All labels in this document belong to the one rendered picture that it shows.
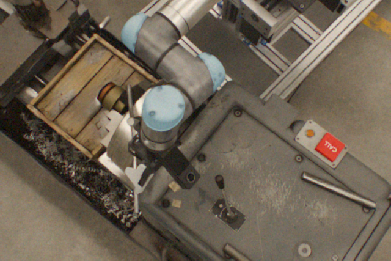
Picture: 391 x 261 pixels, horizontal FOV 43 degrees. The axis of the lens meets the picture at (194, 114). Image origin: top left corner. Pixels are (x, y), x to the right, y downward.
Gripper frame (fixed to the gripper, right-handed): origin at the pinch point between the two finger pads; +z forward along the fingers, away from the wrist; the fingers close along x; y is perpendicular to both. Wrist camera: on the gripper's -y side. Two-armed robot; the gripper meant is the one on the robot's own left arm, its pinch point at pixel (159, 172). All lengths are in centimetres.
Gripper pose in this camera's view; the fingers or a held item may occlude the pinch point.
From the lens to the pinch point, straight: 122.2
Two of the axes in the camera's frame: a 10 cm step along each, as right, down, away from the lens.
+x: -6.3, 6.6, -4.1
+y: -7.7, -6.2, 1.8
